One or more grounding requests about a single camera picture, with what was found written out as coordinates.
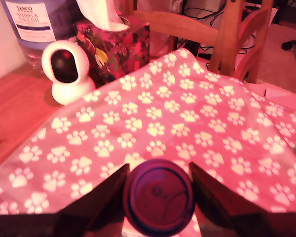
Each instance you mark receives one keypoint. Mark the dark blue coffee capsule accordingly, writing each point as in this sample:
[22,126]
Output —
[159,200]

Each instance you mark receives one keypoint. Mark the paw print fleece cloth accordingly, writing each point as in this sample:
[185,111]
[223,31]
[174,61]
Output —
[162,123]

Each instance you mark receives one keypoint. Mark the floral tissue box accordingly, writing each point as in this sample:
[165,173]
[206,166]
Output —
[118,51]

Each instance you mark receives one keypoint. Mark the black office chair base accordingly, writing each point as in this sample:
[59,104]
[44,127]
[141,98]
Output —
[293,44]

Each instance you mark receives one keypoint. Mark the wooden chair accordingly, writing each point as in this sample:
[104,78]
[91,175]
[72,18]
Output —
[182,27]

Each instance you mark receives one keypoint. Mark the white tissue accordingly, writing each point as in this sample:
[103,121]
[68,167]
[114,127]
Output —
[98,12]

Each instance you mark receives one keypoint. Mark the large clear water bottle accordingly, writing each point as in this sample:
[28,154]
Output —
[34,22]

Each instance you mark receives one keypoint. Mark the small white round camera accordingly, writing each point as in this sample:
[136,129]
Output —
[71,91]

